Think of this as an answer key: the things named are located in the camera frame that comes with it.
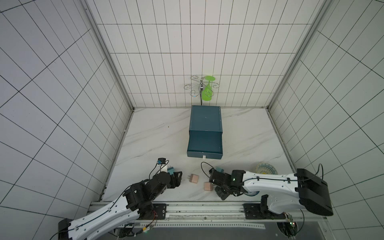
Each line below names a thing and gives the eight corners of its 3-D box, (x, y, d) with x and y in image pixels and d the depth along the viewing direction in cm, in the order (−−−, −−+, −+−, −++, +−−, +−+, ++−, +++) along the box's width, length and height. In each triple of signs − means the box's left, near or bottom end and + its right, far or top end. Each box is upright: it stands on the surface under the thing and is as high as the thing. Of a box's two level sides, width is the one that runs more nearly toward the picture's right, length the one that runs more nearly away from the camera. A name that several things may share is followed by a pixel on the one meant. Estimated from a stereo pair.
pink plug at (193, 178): (186, 181, 85) (186, 179, 83) (188, 174, 87) (188, 172, 86) (197, 183, 84) (197, 182, 82) (199, 176, 86) (199, 175, 85)
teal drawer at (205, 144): (188, 170, 89) (187, 153, 72) (189, 149, 99) (188, 129, 82) (219, 170, 89) (225, 153, 72) (216, 149, 99) (221, 129, 82)
